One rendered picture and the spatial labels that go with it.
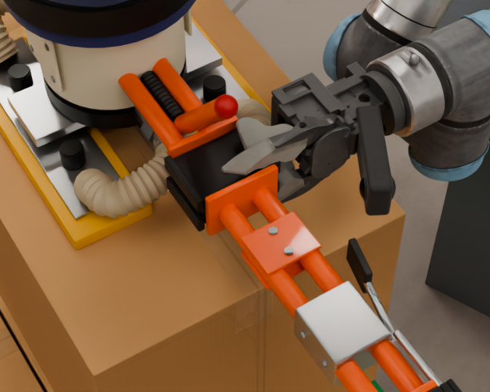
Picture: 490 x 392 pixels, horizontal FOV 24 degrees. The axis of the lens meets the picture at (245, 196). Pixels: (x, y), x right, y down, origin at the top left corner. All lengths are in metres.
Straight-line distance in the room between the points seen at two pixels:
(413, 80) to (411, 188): 1.49
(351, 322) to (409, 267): 1.51
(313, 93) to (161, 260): 0.25
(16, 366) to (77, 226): 0.58
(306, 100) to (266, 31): 1.82
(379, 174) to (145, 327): 0.30
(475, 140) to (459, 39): 0.14
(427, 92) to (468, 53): 0.07
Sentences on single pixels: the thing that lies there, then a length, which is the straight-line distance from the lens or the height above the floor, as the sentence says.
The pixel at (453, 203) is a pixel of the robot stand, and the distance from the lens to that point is 2.28.
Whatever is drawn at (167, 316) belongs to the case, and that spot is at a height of 1.07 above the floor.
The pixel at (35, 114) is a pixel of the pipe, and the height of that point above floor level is 1.12.
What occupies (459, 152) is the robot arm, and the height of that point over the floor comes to 1.09.
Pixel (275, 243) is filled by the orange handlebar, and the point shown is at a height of 1.21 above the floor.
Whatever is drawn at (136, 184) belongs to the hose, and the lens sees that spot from 1.22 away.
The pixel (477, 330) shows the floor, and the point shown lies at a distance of 2.50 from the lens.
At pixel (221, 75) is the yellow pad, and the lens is 1.40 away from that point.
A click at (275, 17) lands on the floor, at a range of 3.04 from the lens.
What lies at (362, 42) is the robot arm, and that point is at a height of 1.13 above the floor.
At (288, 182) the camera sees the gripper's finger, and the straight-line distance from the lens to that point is 1.18.
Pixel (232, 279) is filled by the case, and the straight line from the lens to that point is 1.24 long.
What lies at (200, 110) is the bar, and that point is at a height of 1.28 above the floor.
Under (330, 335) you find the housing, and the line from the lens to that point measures 1.04.
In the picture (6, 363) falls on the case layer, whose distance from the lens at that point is 1.83.
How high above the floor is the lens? 2.12
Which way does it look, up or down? 53 degrees down
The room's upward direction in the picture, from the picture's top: straight up
